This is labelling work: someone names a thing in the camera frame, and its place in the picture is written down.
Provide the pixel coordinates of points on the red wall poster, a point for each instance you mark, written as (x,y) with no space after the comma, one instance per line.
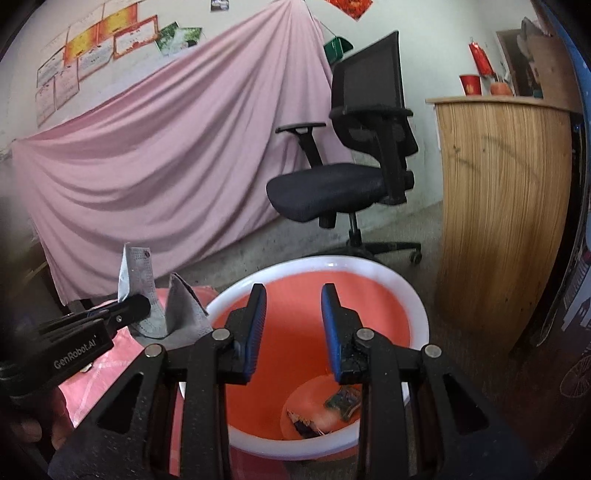
(351,7)

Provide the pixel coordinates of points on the wooden counter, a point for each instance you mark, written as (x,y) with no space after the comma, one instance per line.
(498,207)

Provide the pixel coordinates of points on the cardboard box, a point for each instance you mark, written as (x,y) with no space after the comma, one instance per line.
(551,69)

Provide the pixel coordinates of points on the dark crumpled scrap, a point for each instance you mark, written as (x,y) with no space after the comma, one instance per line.
(302,422)

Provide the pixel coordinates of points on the red basin with white rim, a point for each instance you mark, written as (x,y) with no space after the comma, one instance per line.
(286,323)

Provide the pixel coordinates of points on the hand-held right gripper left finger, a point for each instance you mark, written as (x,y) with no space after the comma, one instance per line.
(256,323)

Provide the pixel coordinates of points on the group of wall certificates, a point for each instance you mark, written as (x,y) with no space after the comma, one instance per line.
(92,50)

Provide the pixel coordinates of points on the dark printed wrapper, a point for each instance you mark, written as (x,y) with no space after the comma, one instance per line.
(344,399)

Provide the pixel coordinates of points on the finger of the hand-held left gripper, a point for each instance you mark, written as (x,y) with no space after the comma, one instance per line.
(124,314)

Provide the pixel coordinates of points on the black office chair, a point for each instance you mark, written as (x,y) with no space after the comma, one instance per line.
(364,83)

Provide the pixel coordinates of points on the pink hanging sheet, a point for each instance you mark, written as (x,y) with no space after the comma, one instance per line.
(161,161)

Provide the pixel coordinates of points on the small wall photo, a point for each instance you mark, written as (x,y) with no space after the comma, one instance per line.
(220,4)

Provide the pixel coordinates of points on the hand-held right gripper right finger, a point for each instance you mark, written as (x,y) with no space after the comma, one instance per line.
(330,323)

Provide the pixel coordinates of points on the grey printed paper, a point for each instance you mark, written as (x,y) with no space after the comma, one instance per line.
(184,314)

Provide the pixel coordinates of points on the green wall photo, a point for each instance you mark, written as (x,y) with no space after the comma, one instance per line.
(178,39)

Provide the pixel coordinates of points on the red cup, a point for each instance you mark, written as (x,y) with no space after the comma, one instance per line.
(470,85)

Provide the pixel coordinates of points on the pink checkered blanket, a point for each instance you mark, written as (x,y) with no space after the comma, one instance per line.
(122,355)

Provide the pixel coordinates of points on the red hanging ornament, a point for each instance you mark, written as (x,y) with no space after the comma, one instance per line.
(481,57)

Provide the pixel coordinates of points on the orange fruit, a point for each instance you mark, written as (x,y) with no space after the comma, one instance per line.
(501,88)

